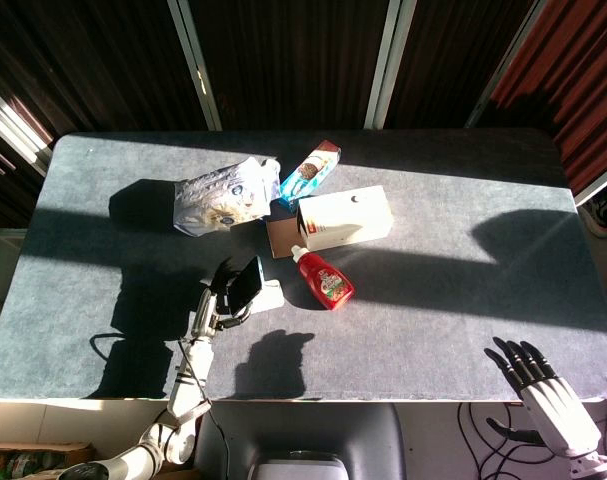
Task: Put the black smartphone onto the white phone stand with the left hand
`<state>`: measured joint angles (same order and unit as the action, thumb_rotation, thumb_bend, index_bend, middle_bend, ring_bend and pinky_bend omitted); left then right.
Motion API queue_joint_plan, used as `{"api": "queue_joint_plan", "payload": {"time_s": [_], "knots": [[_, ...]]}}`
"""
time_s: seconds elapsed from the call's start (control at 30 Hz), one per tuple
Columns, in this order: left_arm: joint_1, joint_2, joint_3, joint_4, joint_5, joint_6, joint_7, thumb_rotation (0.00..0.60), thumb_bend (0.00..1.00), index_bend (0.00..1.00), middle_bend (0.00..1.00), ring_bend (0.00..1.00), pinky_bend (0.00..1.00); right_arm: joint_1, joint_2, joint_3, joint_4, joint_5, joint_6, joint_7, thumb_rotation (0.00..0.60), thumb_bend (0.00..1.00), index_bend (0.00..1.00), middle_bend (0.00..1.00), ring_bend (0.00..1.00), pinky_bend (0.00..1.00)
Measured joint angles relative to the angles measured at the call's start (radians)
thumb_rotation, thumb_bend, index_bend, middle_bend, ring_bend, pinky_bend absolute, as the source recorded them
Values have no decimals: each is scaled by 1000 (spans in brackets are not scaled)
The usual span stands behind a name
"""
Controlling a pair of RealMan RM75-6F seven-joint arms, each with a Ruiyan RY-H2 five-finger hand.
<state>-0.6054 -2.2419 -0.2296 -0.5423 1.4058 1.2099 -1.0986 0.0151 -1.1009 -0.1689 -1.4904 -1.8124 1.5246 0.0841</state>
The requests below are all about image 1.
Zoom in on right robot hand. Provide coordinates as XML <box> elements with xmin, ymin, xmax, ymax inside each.
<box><xmin>484</xmin><ymin>336</ymin><xmax>603</xmax><ymax>459</ymax></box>

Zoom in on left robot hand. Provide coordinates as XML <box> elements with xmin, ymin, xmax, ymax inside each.
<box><xmin>190</xmin><ymin>257</ymin><xmax>264</xmax><ymax>339</ymax></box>

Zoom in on black smartphone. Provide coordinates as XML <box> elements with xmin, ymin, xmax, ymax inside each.
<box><xmin>229</xmin><ymin>255</ymin><xmax>264</xmax><ymax>314</ymax></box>

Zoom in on white folding phone stand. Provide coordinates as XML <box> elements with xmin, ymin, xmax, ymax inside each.
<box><xmin>250</xmin><ymin>279</ymin><xmax>286</xmax><ymax>315</ymax></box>

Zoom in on brown cardboard piece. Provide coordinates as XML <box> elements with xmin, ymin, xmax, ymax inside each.
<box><xmin>265</xmin><ymin>217</ymin><xmax>304</xmax><ymax>260</ymax></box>

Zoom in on white blue snack bag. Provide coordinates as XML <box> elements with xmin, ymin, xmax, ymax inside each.
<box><xmin>172</xmin><ymin>156</ymin><xmax>282</xmax><ymax>236</ymax></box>

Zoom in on red ketchup bottle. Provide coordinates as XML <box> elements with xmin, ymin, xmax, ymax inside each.
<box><xmin>290</xmin><ymin>244</ymin><xmax>356</xmax><ymax>312</ymax></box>

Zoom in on grey robot torso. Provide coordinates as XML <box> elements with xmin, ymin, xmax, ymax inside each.
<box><xmin>195</xmin><ymin>402</ymin><xmax>407</xmax><ymax>480</ymax></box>

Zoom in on grey blue felt table mat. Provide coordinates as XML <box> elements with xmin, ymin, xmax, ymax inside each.
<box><xmin>0</xmin><ymin>128</ymin><xmax>607</xmax><ymax>404</ymax></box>

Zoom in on blue cookie box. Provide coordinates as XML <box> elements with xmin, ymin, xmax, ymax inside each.
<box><xmin>278</xmin><ymin>140</ymin><xmax>342</xmax><ymax>213</ymax></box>

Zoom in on white carton box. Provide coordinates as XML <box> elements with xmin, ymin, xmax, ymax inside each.
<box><xmin>296</xmin><ymin>185</ymin><xmax>395</xmax><ymax>253</ymax></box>

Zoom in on cardboard box on floor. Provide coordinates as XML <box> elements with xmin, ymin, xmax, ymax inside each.
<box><xmin>0</xmin><ymin>440</ymin><xmax>97</xmax><ymax>480</ymax></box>

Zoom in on dark shoes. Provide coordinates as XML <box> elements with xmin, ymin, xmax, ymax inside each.
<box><xmin>580</xmin><ymin>192</ymin><xmax>607</xmax><ymax>239</ymax></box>

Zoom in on orange curtain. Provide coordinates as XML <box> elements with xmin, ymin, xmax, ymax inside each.
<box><xmin>487</xmin><ymin>0</ymin><xmax>607</xmax><ymax>196</ymax></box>

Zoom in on black floor cables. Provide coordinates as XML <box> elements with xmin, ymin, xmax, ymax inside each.
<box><xmin>455</xmin><ymin>402</ymin><xmax>574</xmax><ymax>480</ymax></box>

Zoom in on thin arm cable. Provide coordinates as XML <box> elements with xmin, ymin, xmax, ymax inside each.
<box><xmin>202</xmin><ymin>399</ymin><xmax>233</xmax><ymax>479</ymax></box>

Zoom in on white frame post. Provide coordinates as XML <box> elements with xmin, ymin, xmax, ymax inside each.
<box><xmin>465</xmin><ymin>0</ymin><xmax>549</xmax><ymax>129</ymax></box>
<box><xmin>166</xmin><ymin>0</ymin><xmax>223</xmax><ymax>132</ymax></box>
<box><xmin>363</xmin><ymin>0</ymin><xmax>415</xmax><ymax>130</ymax></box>

